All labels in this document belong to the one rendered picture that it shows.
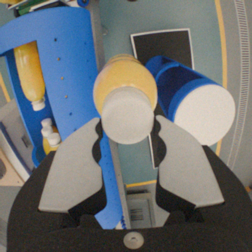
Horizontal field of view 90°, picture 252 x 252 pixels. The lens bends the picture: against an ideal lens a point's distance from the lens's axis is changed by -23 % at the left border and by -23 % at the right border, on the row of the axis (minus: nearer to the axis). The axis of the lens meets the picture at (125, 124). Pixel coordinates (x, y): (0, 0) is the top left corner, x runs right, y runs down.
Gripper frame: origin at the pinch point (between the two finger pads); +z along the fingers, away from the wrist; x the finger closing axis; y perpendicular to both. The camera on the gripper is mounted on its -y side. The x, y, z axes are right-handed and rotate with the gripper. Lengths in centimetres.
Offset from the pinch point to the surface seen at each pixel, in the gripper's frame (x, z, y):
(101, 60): -9, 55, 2
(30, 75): -25.6, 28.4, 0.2
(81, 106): -10.6, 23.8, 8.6
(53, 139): -20.8, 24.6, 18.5
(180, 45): 48, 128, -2
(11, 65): -35.7, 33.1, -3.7
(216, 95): 33, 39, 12
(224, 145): 136, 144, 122
